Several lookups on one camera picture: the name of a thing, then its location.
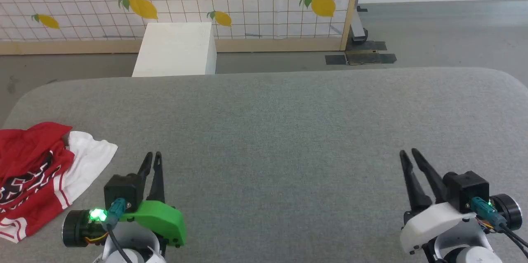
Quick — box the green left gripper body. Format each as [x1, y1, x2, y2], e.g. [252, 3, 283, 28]
[120, 200, 187, 248]

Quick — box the grey metal partition foot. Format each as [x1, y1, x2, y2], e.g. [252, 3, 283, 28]
[351, 5, 369, 45]

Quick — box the red and white Bulls jersey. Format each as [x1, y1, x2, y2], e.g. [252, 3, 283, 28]
[0, 122, 118, 244]

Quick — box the black floor tape patch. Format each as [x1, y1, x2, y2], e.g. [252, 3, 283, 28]
[325, 41, 397, 66]

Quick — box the white rectangular block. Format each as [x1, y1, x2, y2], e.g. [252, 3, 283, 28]
[132, 22, 217, 77]

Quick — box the lemon print partition screen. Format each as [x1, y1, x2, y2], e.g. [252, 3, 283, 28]
[0, 0, 364, 55]

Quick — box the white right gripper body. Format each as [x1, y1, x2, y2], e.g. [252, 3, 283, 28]
[399, 202, 480, 255]

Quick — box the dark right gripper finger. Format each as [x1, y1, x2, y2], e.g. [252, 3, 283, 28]
[399, 150, 433, 213]
[411, 148, 448, 204]

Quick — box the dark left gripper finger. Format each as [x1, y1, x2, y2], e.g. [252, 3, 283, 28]
[147, 152, 166, 203]
[138, 152, 153, 202]

